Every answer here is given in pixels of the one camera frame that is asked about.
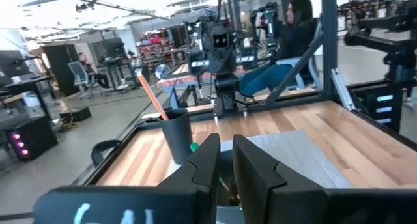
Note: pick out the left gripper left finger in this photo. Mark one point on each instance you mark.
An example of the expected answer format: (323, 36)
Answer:
(207, 165)

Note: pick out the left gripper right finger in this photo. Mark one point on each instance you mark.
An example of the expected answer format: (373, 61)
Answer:
(257, 185)

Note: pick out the black bowl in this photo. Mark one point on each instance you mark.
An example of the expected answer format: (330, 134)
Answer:
(226, 165)

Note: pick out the black cup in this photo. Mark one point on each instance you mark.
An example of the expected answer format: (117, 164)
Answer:
(177, 139)

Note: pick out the orange stick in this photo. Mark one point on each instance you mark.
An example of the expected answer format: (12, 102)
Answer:
(151, 95)

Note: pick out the black robot arm green light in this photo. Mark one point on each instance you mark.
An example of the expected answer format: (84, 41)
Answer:
(268, 28)

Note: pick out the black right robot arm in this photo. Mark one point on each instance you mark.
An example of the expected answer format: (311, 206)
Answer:
(226, 87)

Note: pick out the black neighbouring robot arm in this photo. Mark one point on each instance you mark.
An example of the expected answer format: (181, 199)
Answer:
(384, 45)

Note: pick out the red edged table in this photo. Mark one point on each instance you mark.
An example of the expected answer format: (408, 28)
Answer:
(182, 81)

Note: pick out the grey woven placemat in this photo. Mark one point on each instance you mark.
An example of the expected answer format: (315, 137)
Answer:
(303, 159)

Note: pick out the small round fan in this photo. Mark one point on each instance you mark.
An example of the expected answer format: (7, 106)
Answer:
(162, 71)

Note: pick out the shelf with red bins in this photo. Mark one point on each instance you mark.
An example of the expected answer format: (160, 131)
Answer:
(154, 48)

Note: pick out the light blue chair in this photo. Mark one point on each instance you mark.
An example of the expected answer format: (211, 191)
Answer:
(293, 62)

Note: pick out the person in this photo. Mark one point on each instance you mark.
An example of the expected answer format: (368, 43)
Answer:
(293, 41)
(88, 66)

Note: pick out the silver aluminium extrusion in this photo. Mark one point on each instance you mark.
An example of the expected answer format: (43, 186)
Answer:
(342, 89)

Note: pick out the black floor box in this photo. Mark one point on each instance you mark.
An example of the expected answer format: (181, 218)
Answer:
(76, 114)

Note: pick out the grey office chair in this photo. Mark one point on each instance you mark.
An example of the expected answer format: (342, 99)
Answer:
(78, 72)

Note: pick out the black cabinet lit vents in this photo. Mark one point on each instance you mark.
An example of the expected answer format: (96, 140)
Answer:
(381, 108)

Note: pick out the tall black cabinet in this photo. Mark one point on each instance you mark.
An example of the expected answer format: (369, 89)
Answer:
(62, 67)

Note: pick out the black computer pink lights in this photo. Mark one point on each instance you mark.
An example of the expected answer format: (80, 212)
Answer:
(32, 137)

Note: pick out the black desk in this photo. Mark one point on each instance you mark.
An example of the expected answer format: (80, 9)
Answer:
(26, 84)

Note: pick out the black monitor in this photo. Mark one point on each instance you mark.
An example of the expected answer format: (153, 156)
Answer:
(13, 64)

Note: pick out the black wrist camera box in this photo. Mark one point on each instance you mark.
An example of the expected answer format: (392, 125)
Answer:
(221, 38)

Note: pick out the black rig frame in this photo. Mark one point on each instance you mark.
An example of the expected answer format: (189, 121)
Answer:
(150, 123)

